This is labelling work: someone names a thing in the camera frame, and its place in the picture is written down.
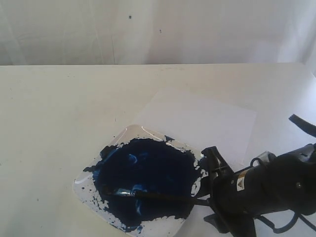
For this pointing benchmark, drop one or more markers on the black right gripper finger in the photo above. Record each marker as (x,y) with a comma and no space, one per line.
(222,224)
(217,166)

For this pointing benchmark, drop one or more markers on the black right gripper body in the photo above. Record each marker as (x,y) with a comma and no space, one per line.
(246,194)

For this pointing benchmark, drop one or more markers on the black paintbrush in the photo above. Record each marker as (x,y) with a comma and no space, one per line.
(120,192)

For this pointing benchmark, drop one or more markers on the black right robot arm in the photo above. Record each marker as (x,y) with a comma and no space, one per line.
(277,190)

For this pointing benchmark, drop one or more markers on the white paper sheet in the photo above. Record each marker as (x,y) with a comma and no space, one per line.
(200,122)

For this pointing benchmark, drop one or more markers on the white square paint plate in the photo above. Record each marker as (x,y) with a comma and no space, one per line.
(139,159)

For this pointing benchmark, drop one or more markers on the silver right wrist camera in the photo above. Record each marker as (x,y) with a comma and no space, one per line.
(265,157)

